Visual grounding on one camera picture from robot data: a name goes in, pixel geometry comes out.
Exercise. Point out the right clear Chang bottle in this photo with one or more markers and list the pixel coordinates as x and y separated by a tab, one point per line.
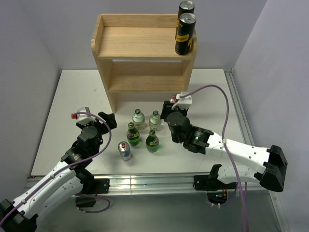
154	121

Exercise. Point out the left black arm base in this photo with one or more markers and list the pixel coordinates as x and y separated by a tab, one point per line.
91	188

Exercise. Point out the clear chang bottle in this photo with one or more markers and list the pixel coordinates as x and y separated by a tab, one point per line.
154	121
138	119

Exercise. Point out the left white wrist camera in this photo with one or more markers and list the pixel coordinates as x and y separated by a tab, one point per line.
83	119

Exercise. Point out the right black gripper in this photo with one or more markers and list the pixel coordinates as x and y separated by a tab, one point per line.
167	108

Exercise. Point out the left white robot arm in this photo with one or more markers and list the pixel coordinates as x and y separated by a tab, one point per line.
20	214

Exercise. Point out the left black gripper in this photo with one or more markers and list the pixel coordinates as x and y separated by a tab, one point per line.
109	118

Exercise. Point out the front aluminium rail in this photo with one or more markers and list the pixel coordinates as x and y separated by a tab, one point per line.
66	185

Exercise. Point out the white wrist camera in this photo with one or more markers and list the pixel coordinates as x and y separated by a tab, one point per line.
83	119
184	101

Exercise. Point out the rear black yellow can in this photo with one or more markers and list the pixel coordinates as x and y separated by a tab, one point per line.
186	6

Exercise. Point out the front black yellow can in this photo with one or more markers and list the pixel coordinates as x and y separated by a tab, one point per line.
184	35

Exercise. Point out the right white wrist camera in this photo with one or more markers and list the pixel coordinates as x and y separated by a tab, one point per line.
184	101

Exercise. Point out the black yellow can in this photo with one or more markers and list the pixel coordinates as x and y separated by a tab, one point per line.
186	6
184	35

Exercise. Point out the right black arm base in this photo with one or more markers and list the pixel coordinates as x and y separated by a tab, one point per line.
218	193

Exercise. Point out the green glass bottle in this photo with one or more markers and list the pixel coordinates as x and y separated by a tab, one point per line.
133	135
152	141

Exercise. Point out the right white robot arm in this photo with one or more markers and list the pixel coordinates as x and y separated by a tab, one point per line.
265	166

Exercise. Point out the wooden two-tier shelf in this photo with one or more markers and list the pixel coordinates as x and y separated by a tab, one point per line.
135	53

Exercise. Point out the left clear Chang bottle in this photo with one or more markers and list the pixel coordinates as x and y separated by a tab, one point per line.
138	119

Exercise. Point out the Red Bull can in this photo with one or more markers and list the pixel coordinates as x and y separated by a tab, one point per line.
124	150
173	99

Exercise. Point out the aluminium rail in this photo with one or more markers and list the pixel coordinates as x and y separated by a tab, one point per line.
66	185
241	117

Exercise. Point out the right aluminium rail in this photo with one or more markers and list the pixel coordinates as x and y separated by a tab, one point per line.
241	117

